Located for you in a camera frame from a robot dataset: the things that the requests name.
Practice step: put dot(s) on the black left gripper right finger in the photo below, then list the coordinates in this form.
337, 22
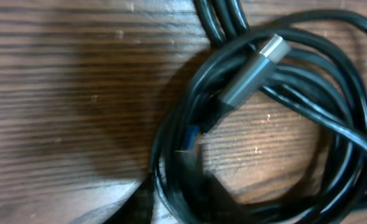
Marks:
222, 207

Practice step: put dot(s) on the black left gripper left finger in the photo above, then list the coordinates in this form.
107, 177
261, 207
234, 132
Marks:
138, 209

